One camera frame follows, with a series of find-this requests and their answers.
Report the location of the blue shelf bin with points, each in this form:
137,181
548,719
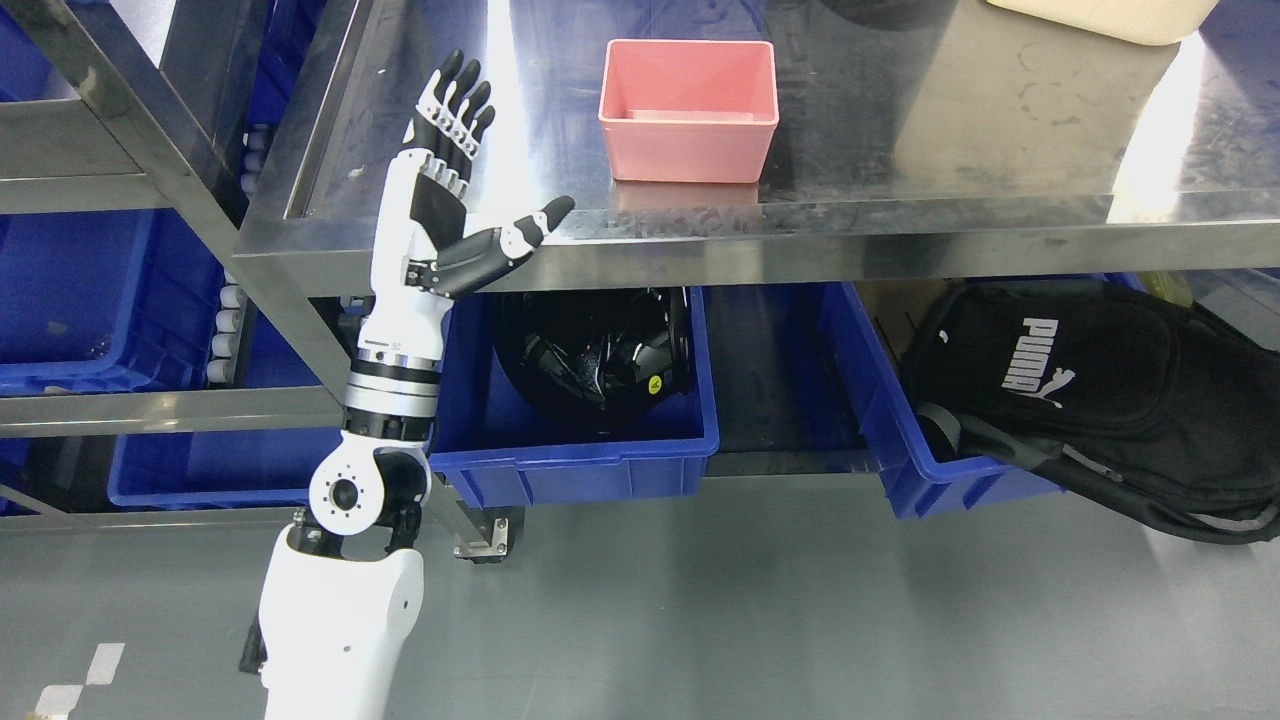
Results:
222,469
96,302

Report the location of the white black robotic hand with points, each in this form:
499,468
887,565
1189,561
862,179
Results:
412,280

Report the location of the blue shelf bin upper left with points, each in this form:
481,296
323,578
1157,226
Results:
96,302

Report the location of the blue bin with backpack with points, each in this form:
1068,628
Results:
866,327

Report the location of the stainless steel table cart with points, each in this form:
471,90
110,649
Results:
940,138

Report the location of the blue shelf bin lower left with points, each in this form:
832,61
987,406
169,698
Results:
222,469

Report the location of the pink plastic storage box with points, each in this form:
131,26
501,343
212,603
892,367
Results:
688,111

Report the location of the black Puma backpack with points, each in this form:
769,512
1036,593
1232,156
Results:
1164,413

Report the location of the black helmet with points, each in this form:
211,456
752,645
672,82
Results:
599,358

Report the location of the blue bin with helmet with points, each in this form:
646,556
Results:
498,450

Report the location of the stainless steel shelf rack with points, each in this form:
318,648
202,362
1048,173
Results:
143,105

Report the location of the beige container top right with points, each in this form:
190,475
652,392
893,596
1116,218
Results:
1147,23

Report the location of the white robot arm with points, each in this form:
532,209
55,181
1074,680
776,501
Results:
345,584

